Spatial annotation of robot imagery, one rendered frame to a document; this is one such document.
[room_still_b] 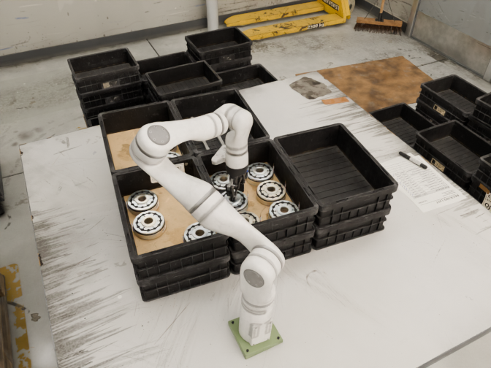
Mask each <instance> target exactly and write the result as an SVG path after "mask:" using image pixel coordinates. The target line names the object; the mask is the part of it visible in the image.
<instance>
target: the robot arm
mask: <svg viewBox="0 0 491 368"><path fill-rule="evenodd" d="M252 125H253V118H252V115H251V113H250V112H249V111H247V110H245V109H243V108H241V107H239V106H237V105H236V104H224V105H222V106H221V107H219V108H218V109H217V110H216V111H214V112H212V113H209V114H206V115H202V116H199V117H196V118H191V119H186V120H174V121H165V122H157V123H149V124H146V125H144V126H143V127H142V128H141V129H140V130H139V131H138V132H137V134H136V136H135V137H134V139H133V140H132V142H131V144H130V146H129V153H130V156H131V157H132V159H133V161H134V162H135V163H136V164H137V165H138V166H139V167H140V168H141V169H142V170H144V171H145V172H146V173H147V174H149V175H150V176H151V177H152V178H153V179H154V180H156V181H157V182H158V183H159V184H161V185H162V186H163V187H164V188H165V189H166V190H167V191H168V192H169V193H170V194H171V195H172V196H173V197H174V198H175V199H176V200H177V201H179V202H180V203H181V204H182V205H183V206H184V208H185V209H186V210H187V211H188V212H189V213H190V214H191V215H192V216H193V217H194V218H195V219H196V220H197V221H198V222H199V223H200V224H201V225H202V226H203V227H204V228H206V229H208V230H211V231H214V232H217V233H219V234H224V235H227V236H230V237H233V238H235V239H236V240H238V241H239V242H241V243H242V244H243V245H244V246H245V247H246V248H247V249H248V250H249V251H250V253H249V255H248V256H247V257H246V259H245V260H244V262H243V263H242V264H241V267H240V290H241V292H242V296H241V305H240V320H239V333H240V336H241V337H242V338H243V339H244V340H245V341H246V342H249V343H250V345H251V346H252V345H255V344H258V343H261V342H264V341H266V340H269V339H270V333H271V328H272V324H273V320H272V314H273V305H274V301H275V292H276V289H275V285H274V283H273V282H274V280H275V279H276V278H277V276H278V274H279V273H280V271H281V270H282V269H283V266H284V264H285V258H284V256H283V254H282V252H281V251H280V250H279V249H278V248H277V247H276V246H275V245H274V244H273V243H272V242H271V241H269V239H268V238H266V237H265V236H264V235H263V234H262V233H260V232H259V231H258V230H257V229H255V228H254V227H253V226H252V225H251V224H250V223H249V222H248V221H247V220H246V219H245V218H244V217H243V216H242V215H241V214H240V213H239V212H238V211H237V210H236V209H235V208H234V207H233V206H232V205H231V204H230V203H229V202H228V201H227V200H226V199H225V198H224V197H223V196H222V195H221V194H220V193H219V192H218V191H217V190H216V189H215V188H214V187H213V186H212V185H211V184H209V183H207V182H205V181H204V180H201V179H199V178H196V177H193V176H191V175H188V174H186V173H184V172H182V171H181V170H179V168H177V167H176V166H175V165H174V164H173V163H172V162H171V161H170V160H169V159H168V157H167V154H168V153H169V152H170V150H171V149H172V148H174V147H175V146H176V145H179V144H180V143H182V142H185V141H189V140H194V141H205V140H209V139H212V138H215V137H218V136H221V135H222V134H225V133H226V132H227V129H228V127H229V128H231V129H233V131H230V132H228V133H227V135H226V139H225V143H226V145H222V146H221V147H220V149H219V150H218V151H217V153H216V154H215V155H214V156H213V157H212V164H214V165H218V164H220V163H223V162H226V171H227V173H228V174H229V175H230V176H229V185H228V184H226V185H225V189H226V193H227V196H230V197H231V202H236V201H237V190H239V191H241V192H244V190H245V182H246V179H247V178H248V136H249V134H250V130H251V127H252ZM232 184H233V185H232ZM234 185H236V186H234ZM234 189H235V192H234Z"/></svg>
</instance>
